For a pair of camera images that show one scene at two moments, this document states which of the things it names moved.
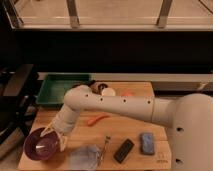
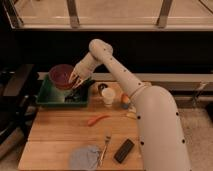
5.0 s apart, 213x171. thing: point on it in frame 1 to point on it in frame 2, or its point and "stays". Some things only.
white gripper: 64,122 to 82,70
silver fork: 107,138 stays
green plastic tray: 55,86 stays
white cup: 108,92 stays
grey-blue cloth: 84,158 stays
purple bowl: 41,147 to 59,76
